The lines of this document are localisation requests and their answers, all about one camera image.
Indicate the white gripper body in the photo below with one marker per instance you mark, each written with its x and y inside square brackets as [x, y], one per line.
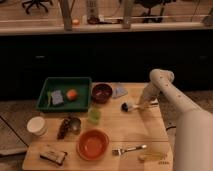
[149, 93]

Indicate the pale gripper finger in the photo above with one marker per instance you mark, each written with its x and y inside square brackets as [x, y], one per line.
[143, 105]

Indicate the white handled dish brush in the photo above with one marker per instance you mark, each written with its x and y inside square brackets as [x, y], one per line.
[127, 107]

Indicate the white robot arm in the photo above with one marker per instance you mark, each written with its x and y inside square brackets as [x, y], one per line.
[193, 149]

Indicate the grey blue cloth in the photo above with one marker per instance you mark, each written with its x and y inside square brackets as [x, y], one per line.
[119, 91]

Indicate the dark red bowl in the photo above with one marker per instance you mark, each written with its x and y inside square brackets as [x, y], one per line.
[101, 93]

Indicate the green plastic cup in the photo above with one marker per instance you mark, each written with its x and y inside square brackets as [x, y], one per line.
[94, 115]

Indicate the silver fork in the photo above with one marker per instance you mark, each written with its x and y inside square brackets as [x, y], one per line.
[121, 151]

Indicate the orange bowl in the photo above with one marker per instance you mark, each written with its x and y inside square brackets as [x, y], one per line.
[92, 145]

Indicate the small metal cup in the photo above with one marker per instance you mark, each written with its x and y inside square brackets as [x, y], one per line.
[75, 125]

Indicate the orange ball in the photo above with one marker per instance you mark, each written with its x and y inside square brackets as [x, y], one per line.
[72, 94]

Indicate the dark brown pinecone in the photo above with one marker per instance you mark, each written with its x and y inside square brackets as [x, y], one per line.
[63, 129]

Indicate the green plastic tray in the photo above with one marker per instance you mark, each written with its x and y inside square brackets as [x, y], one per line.
[81, 84]

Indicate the blue sponge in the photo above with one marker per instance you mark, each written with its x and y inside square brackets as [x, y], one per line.
[57, 97]

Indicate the green yellow strip in tray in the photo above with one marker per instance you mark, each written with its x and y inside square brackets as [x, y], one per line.
[49, 98]

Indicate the brown chocolate bar block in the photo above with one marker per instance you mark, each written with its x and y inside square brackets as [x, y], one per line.
[55, 156]

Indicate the white cup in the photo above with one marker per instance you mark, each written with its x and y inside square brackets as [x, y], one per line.
[37, 126]

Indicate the black office chair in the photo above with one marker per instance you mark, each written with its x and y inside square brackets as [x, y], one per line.
[38, 3]

